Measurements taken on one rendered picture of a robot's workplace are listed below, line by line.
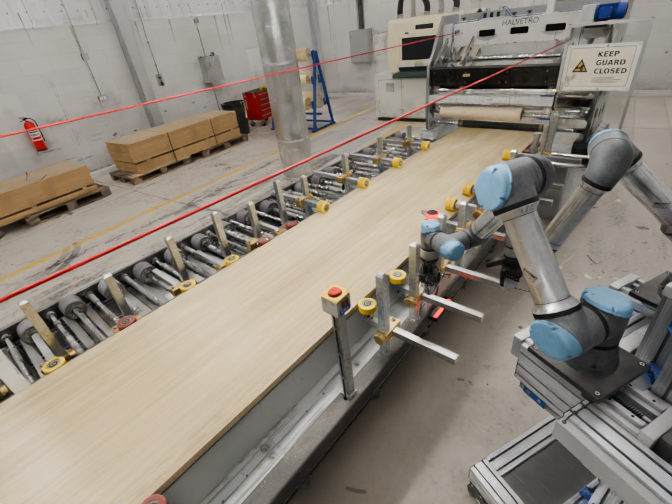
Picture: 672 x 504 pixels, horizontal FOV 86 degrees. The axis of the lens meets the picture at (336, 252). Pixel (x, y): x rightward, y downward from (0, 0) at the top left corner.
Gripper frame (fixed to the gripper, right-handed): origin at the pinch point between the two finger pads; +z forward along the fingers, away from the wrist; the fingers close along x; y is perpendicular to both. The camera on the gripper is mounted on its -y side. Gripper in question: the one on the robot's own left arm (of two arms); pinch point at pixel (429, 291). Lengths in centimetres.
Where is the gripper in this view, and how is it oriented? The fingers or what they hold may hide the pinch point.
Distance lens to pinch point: 164.4
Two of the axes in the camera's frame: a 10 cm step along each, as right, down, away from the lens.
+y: -3.4, 5.3, -7.8
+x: 9.3, 0.9, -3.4
